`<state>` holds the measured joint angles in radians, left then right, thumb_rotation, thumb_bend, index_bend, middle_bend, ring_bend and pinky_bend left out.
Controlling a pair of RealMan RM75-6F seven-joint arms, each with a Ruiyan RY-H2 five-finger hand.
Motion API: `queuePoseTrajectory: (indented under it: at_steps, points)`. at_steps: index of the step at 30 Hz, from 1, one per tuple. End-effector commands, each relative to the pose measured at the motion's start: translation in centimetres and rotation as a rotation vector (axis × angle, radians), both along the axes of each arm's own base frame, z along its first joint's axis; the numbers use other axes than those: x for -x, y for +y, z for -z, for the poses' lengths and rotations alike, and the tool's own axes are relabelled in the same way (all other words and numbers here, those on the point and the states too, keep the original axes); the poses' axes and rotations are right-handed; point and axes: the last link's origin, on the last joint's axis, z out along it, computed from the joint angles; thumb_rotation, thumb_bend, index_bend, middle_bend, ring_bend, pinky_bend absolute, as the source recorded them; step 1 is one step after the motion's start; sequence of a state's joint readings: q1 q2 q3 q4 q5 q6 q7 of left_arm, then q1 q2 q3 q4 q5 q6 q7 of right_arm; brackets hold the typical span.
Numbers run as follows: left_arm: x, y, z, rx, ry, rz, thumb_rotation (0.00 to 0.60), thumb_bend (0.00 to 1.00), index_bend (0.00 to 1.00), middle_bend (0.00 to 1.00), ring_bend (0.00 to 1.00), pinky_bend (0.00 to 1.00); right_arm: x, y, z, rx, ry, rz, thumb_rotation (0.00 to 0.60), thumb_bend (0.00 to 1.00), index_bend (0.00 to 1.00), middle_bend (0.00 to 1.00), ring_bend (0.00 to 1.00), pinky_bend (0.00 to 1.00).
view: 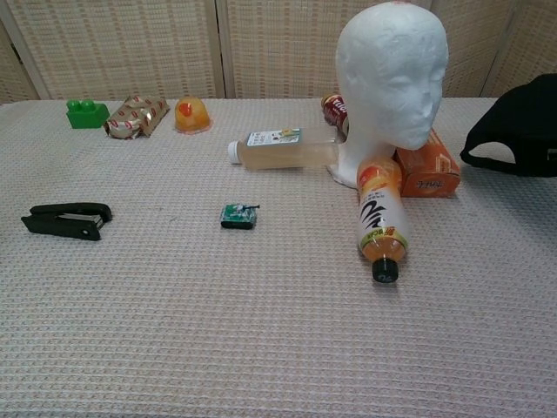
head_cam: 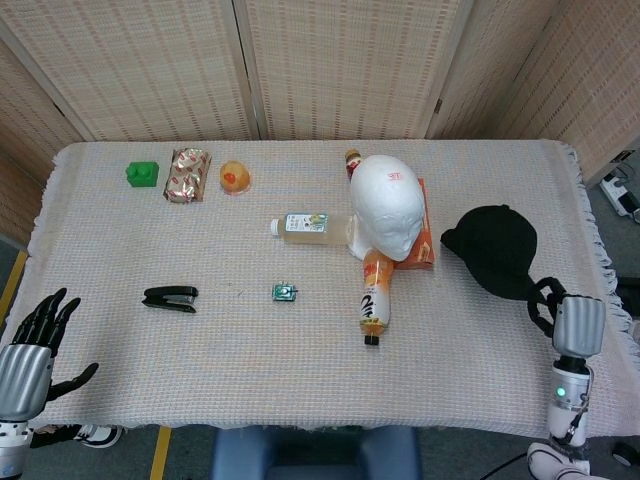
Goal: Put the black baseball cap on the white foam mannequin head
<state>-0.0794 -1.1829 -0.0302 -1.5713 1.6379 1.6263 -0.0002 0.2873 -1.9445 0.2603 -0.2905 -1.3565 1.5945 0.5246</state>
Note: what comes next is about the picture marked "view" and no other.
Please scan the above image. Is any gold red snack packet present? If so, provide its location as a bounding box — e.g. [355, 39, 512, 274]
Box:
[103, 95, 170, 140]

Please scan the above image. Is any red drink can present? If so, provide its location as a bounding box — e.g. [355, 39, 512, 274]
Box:
[320, 92, 351, 136]

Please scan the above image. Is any white foam mannequin head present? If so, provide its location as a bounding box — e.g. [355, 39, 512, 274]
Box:
[326, 1, 449, 188]

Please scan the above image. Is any orange cardboard box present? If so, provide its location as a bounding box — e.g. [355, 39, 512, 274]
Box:
[393, 128, 463, 199]

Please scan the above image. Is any green toy building block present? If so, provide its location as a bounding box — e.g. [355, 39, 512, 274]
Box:
[65, 98, 111, 130]

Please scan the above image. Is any beige folding screen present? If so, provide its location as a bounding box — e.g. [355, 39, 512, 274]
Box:
[0, 0, 557, 105]

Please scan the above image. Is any small green toy tank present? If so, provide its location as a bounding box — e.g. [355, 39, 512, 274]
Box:
[220, 202, 262, 230]

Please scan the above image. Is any clear tea bottle white cap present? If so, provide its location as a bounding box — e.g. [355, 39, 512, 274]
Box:
[227, 127, 341, 171]

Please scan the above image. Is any beige woven tablecloth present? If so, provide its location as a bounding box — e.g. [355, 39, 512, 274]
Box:
[0, 97, 557, 418]

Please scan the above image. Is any black stapler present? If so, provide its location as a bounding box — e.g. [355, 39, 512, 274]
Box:
[20, 202, 113, 241]

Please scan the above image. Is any orange fruit jelly cup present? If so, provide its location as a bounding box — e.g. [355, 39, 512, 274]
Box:
[173, 97, 213, 135]

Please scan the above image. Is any orange juice bottle black cap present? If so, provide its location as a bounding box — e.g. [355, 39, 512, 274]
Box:
[356, 153, 412, 286]

